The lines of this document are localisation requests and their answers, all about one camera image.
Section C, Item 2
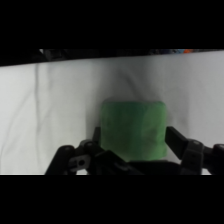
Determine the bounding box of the black curtain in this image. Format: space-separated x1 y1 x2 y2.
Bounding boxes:
0 49 224 67

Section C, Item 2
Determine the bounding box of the green triangle block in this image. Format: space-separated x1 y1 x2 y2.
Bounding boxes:
100 99 168 163

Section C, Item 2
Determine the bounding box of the white table cloth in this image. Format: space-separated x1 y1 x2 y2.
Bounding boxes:
0 49 224 176

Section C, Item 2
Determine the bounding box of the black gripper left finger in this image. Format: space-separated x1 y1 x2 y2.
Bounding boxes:
44 125 143 176

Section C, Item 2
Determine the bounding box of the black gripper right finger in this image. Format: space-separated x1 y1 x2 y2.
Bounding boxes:
165 125 224 176

